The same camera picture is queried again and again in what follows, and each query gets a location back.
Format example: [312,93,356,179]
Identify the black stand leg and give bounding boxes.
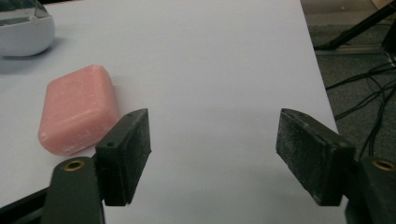
[313,1,396,51]

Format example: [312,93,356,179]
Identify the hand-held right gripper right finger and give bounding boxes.
[276,107,357,207]

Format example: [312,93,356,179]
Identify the white round bowl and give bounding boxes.
[0,0,56,58]

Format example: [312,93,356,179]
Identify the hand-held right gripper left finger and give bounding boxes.
[94,107,152,207]

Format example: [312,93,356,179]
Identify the black cable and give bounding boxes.
[325,63,396,91]
[333,79,396,121]
[358,87,396,161]

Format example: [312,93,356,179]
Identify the pink soap bar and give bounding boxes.
[37,63,121,157]

